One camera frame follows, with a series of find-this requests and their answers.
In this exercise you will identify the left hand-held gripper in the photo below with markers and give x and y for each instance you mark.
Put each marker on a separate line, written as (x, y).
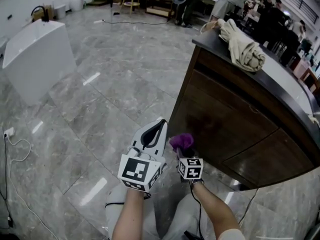
(135, 170)

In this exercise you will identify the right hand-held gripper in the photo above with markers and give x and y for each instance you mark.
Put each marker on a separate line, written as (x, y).
(191, 169)

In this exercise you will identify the purple cloth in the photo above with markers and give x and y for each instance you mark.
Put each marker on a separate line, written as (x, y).
(181, 141)

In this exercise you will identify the scratched dark wooden cabinet door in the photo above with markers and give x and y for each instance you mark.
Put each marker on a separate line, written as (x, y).
(220, 119)

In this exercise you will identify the person's left forearm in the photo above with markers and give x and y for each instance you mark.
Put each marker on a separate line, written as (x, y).
(127, 216)

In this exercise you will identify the person's right forearm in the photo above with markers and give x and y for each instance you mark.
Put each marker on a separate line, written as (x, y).
(217, 209)

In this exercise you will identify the dark wooden vanity cabinet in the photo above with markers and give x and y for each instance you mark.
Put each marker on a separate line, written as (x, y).
(207, 64)

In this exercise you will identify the silver wristwatch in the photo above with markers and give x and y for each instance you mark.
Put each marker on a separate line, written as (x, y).
(197, 181)

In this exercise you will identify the person's right leg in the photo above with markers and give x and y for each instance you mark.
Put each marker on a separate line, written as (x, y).
(182, 216)

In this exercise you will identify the person's light grey shirt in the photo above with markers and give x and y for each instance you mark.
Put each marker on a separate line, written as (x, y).
(231, 234)

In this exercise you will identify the black vanity countertop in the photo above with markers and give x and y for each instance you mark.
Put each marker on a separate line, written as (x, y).
(212, 44)

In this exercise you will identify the beige crumpled towel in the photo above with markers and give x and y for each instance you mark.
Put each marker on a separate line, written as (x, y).
(242, 49)

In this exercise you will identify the white sink basin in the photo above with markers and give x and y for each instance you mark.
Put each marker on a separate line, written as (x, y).
(285, 84)

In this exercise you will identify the white power strip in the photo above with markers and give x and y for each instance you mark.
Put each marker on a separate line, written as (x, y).
(9, 132)
(98, 21)

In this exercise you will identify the round wooden stool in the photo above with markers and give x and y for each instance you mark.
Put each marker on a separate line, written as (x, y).
(131, 4)

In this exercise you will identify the pink cup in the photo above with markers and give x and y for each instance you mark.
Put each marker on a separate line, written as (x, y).
(300, 67)

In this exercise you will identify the white toilet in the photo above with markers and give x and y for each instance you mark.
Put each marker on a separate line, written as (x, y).
(77, 3)

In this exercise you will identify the white bin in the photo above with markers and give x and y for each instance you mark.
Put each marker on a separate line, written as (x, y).
(60, 11)

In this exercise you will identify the black curved faucet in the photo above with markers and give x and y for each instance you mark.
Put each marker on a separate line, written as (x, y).
(45, 14)

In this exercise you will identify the white square pedestal basin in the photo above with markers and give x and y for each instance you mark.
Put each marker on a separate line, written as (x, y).
(37, 56)

